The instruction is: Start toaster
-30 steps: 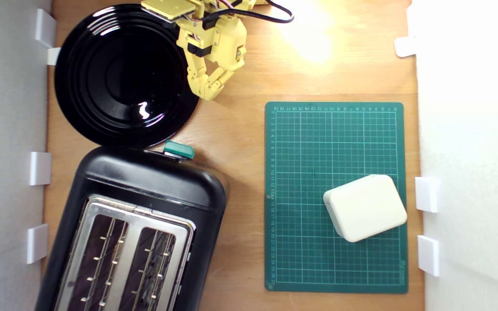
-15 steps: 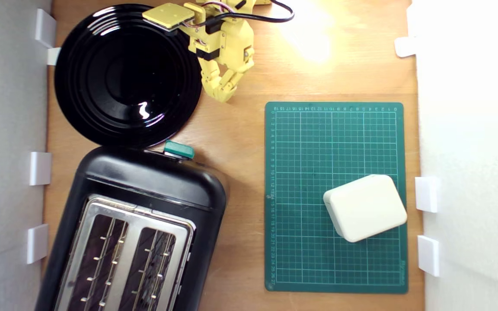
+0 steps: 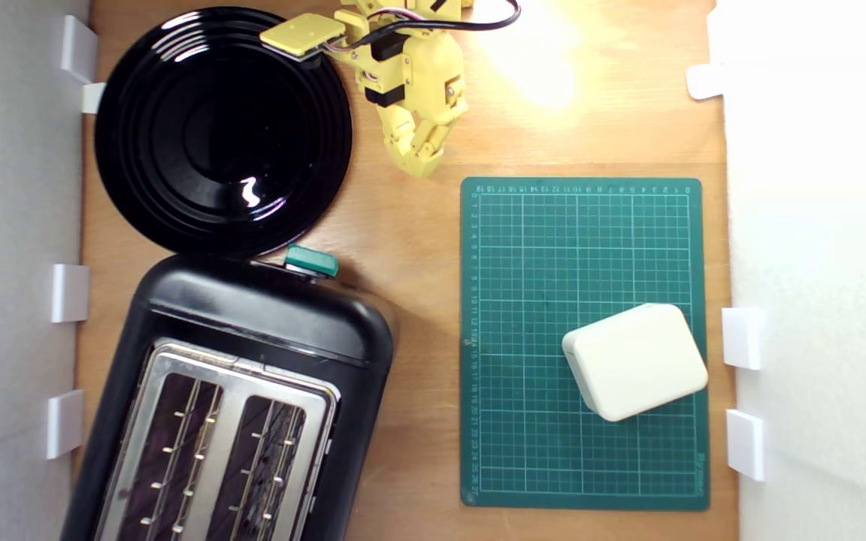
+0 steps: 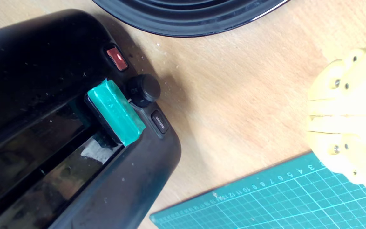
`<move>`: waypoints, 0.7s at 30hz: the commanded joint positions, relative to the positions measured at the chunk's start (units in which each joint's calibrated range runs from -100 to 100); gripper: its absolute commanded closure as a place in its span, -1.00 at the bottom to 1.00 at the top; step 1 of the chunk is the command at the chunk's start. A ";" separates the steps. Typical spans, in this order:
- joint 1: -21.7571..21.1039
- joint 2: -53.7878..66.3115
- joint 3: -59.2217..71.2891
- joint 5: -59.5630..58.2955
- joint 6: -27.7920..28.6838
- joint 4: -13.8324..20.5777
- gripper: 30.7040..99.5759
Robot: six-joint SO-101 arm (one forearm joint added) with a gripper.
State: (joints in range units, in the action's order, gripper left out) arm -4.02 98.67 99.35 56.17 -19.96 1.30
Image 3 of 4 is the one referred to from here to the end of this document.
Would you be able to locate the green toaster lever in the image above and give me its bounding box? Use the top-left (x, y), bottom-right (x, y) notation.
top-left (283, 243), bottom-right (340, 278)

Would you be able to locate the black two-slot toaster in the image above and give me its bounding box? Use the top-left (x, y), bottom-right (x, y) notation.
top-left (59, 252), bottom-right (397, 541)

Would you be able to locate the green cutting mat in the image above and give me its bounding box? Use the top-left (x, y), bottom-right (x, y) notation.
top-left (459, 177), bottom-right (711, 512)

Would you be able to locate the black plate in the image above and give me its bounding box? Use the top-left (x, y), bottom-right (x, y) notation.
top-left (94, 6), bottom-right (353, 257)

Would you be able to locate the white block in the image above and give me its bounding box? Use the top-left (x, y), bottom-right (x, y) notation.
top-left (561, 302), bottom-right (710, 424)

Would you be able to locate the black cable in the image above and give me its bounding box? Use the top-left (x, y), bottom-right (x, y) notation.
top-left (365, 0), bottom-right (523, 47)

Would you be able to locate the yellow gripper camera mount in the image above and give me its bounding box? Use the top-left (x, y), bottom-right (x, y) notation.
top-left (259, 12), bottom-right (350, 62)

